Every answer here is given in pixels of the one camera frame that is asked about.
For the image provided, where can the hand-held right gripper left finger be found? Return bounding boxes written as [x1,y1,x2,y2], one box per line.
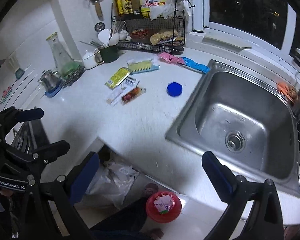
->
[20,152,100,240]

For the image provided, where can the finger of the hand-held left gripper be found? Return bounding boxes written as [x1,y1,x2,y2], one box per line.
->
[30,140,70,164]
[0,107,44,130]

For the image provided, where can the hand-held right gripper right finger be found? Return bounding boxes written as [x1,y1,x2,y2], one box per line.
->
[202,151,284,240]

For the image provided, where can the printed cardboard medicine box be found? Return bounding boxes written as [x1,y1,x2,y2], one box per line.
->
[153,194,175,214]

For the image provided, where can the red trash bin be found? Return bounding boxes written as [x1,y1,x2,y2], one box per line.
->
[145,191,182,223]

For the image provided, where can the blue round lid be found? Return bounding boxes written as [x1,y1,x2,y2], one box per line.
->
[166,81,183,97]

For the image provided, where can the black gas stove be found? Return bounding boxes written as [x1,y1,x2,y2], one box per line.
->
[10,120,50,155]

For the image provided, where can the white plastic bag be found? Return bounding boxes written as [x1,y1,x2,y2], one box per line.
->
[89,161,140,207]

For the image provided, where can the blue coaster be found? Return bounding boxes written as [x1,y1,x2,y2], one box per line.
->
[44,84,64,98]

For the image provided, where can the steel oil pot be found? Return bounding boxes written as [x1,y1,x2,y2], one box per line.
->
[37,69,63,92]

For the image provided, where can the person's leg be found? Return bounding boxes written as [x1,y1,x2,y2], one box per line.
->
[90,196,150,240]

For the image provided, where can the glass carafe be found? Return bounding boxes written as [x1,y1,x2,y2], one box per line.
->
[45,32,77,79]

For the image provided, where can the stainless steel sink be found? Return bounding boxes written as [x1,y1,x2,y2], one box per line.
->
[165,59,300,195]

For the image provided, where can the white ceramic sugar pot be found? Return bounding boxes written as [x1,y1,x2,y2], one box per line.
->
[82,50,100,70]

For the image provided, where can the white paper sachet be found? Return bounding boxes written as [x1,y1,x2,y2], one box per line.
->
[106,86,130,105]

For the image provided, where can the red sauce sachet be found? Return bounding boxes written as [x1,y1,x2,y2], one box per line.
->
[121,86,147,104]

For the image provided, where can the yellow foil packet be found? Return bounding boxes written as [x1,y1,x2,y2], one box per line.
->
[104,67,131,90]

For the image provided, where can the green enamel mug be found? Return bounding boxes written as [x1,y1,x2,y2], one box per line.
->
[94,45,120,64]

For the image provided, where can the white rice paddle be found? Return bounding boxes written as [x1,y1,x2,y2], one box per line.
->
[98,29,112,46]

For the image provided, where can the orange dish cloth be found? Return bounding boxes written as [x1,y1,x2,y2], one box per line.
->
[276,82,298,103]

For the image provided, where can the blue plastic packet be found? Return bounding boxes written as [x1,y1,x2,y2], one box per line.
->
[181,57,211,74]

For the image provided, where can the white soup spoon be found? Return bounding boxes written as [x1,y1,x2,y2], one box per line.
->
[109,32,120,46]

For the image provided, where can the yellow green scrub brush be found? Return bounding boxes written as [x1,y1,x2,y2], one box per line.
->
[127,59,160,74]

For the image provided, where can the garlic bulb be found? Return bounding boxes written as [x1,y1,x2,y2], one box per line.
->
[119,30,132,42]

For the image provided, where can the bundle of chopsticks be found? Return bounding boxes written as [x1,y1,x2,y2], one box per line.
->
[109,20,127,34]

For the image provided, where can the pink plastic packet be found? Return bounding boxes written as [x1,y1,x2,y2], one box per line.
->
[157,52,184,65]

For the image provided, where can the glass bowl of dried chillies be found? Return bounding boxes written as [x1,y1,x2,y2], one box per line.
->
[129,29,152,43]

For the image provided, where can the snack packets pile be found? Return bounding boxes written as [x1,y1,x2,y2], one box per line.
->
[162,36,185,49]

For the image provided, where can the ginger root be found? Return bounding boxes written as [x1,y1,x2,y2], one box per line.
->
[150,29,179,46]

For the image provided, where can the white plastic gloves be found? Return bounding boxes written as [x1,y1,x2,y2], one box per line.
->
[149,0,192,20]

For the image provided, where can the white framed window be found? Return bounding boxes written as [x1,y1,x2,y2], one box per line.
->
[192,0,300,55]

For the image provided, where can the wooden handled knife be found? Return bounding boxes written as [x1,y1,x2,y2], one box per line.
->
[91,0,104,22]

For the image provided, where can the black wire rack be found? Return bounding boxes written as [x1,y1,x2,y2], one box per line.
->
[111,0,186,55]

